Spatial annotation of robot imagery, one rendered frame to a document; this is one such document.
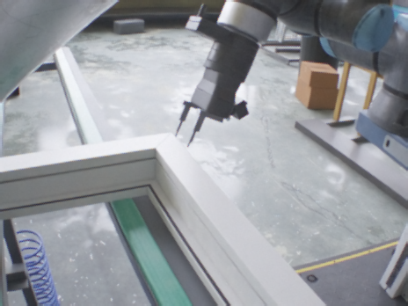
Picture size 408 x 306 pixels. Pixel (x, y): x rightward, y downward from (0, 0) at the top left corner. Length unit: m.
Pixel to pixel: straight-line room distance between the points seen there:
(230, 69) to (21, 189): 0.37
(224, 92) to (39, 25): 0.45
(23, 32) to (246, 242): 0.32
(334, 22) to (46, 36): 0.54
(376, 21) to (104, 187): 0.51
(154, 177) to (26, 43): 0.44
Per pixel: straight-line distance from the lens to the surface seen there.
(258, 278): 0.39
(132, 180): 0.61
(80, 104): 0.95
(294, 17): 0.71
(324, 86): 3.57
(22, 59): 0.22
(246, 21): 0.61
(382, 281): 1.35
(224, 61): 0.61
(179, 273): 0.50
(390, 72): 0.95
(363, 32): 0.65
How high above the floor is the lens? 1.22
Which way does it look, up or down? 28 degrees down
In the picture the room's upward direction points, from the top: 6 degrees clockwise
